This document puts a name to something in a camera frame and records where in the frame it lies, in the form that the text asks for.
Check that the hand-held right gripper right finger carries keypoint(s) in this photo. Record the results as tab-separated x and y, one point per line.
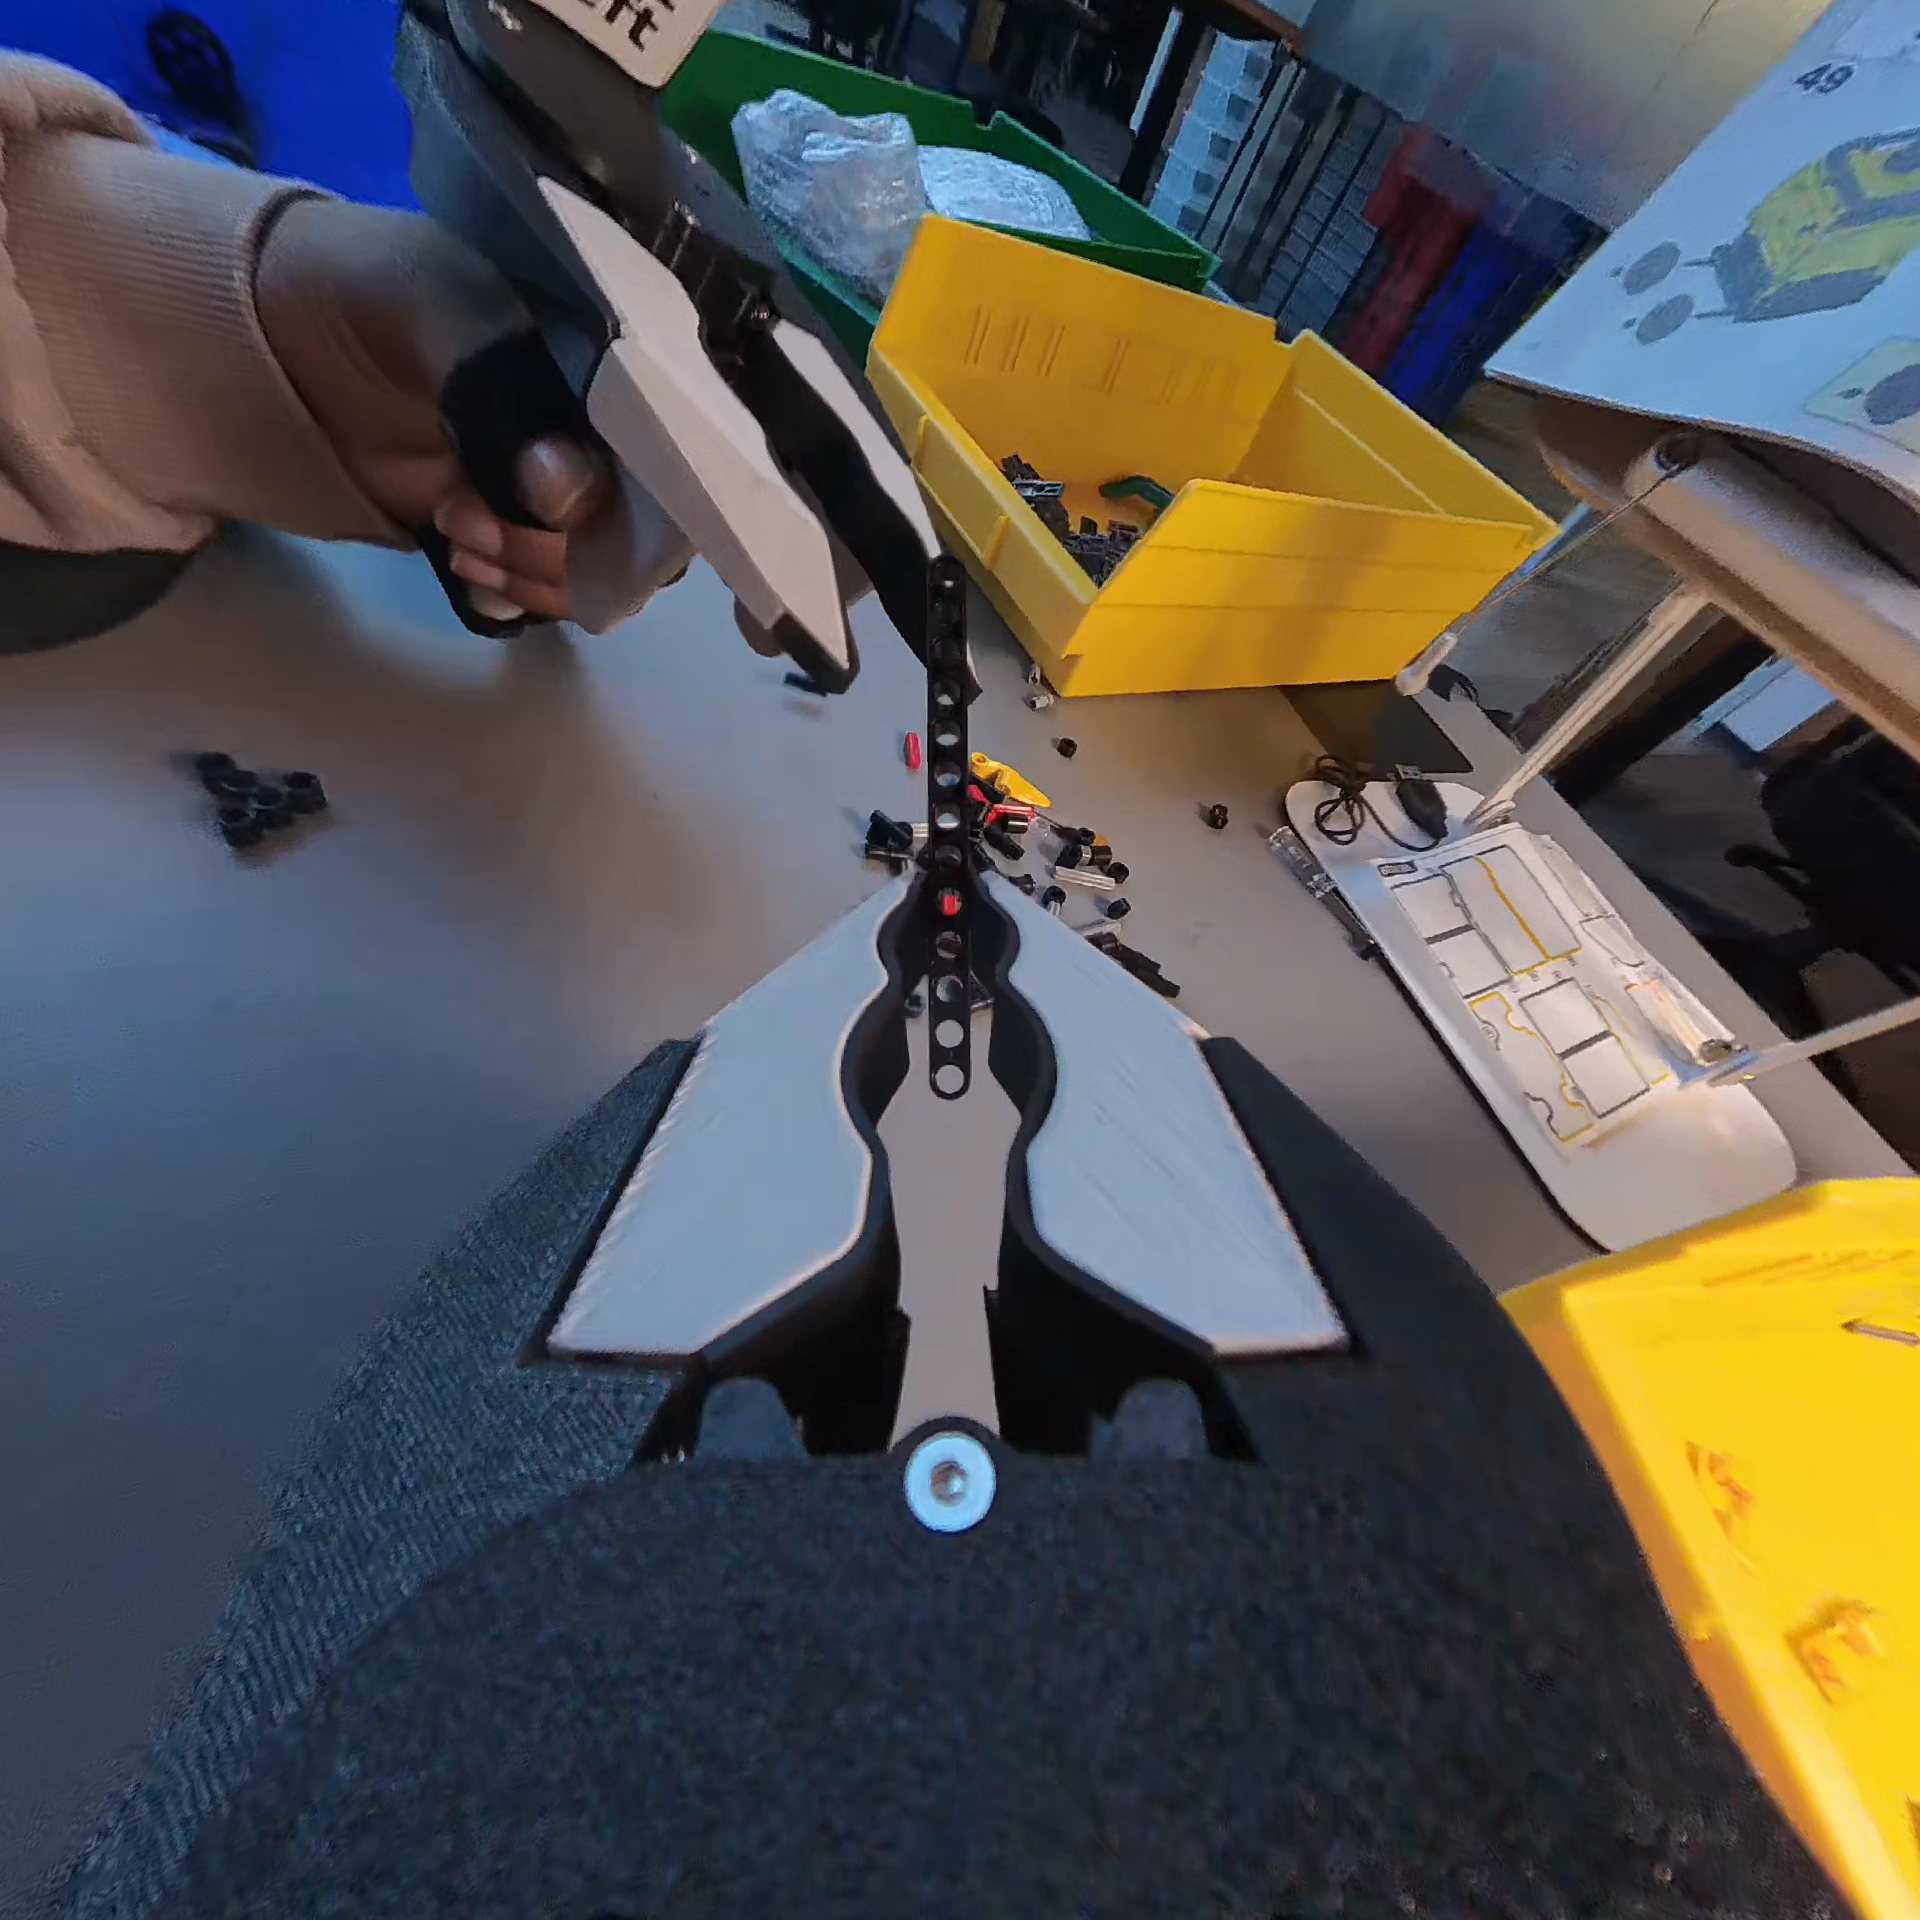
1174	1185

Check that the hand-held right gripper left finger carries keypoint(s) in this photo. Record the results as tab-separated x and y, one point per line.
736	1185

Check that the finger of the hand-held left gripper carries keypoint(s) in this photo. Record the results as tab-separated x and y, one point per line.
704	439
872	449

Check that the blue plastic parts bin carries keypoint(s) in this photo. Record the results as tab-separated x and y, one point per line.
333	89

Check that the thin black perforated beam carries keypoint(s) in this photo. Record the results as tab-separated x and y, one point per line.
946	717

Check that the pile of small block pieces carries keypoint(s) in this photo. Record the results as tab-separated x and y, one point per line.
1080	864

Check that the person's left forearm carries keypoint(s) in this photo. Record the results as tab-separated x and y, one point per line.
137	332

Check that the grey desk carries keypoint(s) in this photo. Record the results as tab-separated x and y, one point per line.
374	1048

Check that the heap of black beams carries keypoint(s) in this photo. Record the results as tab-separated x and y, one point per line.
1080	528

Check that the bubble wrap bundle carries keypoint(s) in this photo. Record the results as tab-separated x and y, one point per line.
841	177

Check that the green angled beam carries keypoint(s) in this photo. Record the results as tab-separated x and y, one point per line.
1140	488

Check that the green plastic parts bin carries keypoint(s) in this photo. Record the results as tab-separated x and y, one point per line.
841	83

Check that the clear screwdriver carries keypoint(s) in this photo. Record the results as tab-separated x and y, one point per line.
1322	884

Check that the black spoked wheel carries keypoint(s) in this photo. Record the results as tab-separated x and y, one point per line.
192	71

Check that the yellow plastic parts bin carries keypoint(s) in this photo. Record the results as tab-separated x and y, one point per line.
1768	1426
1304	597

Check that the multicolour parts drawer racks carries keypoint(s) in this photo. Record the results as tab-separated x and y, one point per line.
1383	212

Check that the cluster of black bushes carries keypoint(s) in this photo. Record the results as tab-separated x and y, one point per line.
267	797

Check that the black chair armrest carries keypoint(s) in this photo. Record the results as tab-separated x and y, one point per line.
73	593

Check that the black office chair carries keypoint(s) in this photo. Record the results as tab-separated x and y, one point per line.
1837	857

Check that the open instruction booklet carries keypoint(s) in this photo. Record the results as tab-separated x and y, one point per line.
1728	256

